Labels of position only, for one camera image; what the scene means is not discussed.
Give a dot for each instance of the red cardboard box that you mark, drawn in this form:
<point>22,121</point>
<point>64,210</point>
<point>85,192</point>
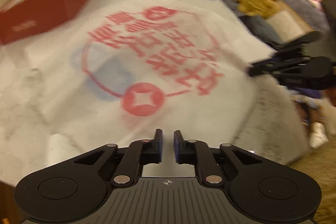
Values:
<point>23,18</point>

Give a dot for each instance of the white printed shopping bag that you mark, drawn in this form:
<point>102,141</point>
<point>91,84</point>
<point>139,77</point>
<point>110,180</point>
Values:
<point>117,72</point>

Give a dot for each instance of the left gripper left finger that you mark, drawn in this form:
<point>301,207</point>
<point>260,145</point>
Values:
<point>131,160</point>

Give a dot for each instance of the person right hand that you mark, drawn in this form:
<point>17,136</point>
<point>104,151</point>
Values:
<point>330,94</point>

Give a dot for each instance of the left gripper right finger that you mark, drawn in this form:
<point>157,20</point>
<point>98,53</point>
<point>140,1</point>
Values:
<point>201,156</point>

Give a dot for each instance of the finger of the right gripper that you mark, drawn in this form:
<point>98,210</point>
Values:
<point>307,38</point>
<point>271,65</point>

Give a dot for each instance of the beige cushion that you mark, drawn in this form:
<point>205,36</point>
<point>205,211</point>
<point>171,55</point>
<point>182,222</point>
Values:
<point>288,26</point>

